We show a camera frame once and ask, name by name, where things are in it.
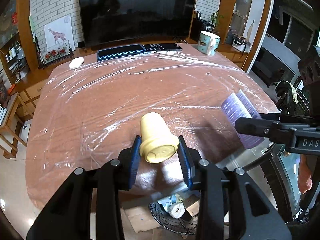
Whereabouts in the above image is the purple hair roller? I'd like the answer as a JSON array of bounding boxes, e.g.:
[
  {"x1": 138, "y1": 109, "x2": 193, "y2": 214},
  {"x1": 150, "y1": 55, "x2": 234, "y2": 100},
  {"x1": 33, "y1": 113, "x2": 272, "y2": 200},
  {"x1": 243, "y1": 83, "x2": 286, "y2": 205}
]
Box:
[{"x1": 221, "y1": 90, "x2": 264, "y2": 149}]

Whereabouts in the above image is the white tissue ball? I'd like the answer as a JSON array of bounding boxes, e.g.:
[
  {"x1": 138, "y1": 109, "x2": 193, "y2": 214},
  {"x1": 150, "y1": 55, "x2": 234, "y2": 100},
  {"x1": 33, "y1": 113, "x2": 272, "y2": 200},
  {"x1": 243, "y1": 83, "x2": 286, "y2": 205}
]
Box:
[{"x1": 168, "y1": 203, "x2": 185, "y2": 219}]

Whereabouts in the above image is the yellow plastic cup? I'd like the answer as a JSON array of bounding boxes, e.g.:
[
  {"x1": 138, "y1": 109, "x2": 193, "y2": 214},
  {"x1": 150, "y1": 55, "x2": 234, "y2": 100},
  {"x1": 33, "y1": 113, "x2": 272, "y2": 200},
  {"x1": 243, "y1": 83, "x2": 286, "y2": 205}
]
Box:
[{"x1": 139, "y1": 112, "x2": 179, "y2": 164}]

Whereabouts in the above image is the person's right hand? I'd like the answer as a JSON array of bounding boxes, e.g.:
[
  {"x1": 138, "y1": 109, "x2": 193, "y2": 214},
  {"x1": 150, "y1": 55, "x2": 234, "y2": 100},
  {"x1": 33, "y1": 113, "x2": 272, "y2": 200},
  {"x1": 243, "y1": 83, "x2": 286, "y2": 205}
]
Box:
[{"x1": 298, "y1": 155, "x2": 312, "y2": 194}]

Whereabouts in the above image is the teal patterned ceramic mug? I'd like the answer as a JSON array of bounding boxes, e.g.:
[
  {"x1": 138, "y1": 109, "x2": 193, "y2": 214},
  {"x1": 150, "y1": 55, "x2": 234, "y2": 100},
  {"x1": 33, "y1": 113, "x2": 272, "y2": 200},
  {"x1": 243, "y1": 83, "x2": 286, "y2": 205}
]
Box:
[{"x1": 197, "y1": 30, "x2": 221, "y2": 55}]

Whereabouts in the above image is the wooden side shelf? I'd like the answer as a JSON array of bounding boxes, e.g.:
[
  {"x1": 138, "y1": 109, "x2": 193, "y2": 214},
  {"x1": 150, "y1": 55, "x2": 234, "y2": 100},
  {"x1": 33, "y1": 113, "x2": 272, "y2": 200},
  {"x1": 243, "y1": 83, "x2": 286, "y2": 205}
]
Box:
[{"x1": 1, "y1": 93, "x2": 27, "y2": 159}]

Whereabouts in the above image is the green potted plant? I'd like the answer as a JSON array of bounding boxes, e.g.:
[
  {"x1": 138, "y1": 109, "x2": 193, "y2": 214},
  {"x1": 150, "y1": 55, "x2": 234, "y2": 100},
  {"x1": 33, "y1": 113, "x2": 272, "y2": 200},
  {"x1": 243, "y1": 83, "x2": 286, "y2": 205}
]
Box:
[{"x1": 209, "y1": 11, "x2": 224, "y2": 32}]

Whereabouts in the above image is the black coffee machine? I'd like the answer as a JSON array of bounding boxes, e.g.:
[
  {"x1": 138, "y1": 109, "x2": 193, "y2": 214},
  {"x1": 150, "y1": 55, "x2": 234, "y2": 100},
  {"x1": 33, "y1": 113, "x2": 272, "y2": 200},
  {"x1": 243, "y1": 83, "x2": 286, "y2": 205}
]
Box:
[{"x1": 190, "y1": 11, "x2": 214, "y2": 42}]

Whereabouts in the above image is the black smartphone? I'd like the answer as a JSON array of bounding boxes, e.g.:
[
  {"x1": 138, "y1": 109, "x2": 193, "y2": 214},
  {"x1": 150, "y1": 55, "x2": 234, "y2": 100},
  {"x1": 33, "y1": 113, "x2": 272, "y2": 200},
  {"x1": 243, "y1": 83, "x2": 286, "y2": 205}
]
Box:
[{"x1": 142, "y1": 43, "x2": 182, "y2": 51}]

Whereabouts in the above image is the white oval mouse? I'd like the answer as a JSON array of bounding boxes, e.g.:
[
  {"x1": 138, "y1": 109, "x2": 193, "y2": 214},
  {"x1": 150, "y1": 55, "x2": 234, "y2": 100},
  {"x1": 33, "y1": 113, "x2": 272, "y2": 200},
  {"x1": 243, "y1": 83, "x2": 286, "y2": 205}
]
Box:
[{"x1": 69, "y1": 57, "x2": 84, "y2": 69}]

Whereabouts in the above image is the dark blue tablet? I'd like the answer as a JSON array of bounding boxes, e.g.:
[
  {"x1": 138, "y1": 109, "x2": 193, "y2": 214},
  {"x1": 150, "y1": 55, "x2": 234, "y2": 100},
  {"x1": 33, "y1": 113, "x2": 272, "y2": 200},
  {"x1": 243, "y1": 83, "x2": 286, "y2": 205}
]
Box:
[{"x1": 97, "y1": 44, "x2": 146, "y2": 61}]

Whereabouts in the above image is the giraffe picture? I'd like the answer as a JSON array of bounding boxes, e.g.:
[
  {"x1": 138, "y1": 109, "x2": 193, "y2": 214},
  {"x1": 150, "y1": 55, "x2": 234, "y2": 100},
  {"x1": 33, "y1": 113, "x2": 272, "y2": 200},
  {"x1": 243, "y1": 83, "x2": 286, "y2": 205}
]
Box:
[{"x1": 44, "y1": 15, "x2": 75, "y2": 51}]

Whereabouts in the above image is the black flat screen television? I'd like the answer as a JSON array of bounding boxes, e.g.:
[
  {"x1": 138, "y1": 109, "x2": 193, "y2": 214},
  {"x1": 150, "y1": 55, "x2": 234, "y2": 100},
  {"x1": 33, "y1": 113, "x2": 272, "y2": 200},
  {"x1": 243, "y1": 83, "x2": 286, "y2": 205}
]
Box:
[{"x1": 79, "y1": 0, "x2": 196, "y2": 47}]

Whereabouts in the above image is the black wire trash basket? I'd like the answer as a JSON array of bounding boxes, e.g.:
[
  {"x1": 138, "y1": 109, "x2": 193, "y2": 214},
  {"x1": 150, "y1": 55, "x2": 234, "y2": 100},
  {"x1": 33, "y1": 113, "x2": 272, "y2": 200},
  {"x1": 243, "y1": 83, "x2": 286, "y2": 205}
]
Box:
[{"x1": 148, "y1": 191, "x2": 200, "y2": 236}]

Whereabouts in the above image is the red flower glass frame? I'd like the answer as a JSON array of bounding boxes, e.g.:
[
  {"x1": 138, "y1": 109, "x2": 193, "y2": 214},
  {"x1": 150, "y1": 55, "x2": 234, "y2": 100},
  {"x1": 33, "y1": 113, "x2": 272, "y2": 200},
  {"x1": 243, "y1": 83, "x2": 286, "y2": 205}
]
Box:
[{"x1": 34, "y1": 36, "x2": 74, "y2": 69}]

